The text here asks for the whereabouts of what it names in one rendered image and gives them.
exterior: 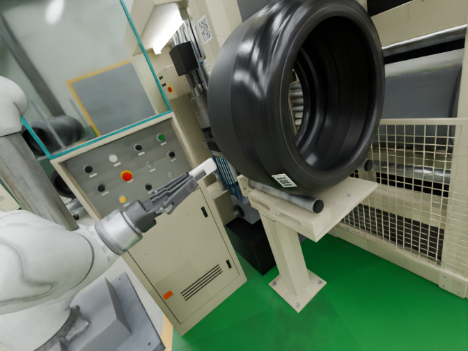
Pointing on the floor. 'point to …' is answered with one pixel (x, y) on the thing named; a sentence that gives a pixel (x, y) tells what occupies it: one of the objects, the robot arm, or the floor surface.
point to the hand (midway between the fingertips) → (203, 170)
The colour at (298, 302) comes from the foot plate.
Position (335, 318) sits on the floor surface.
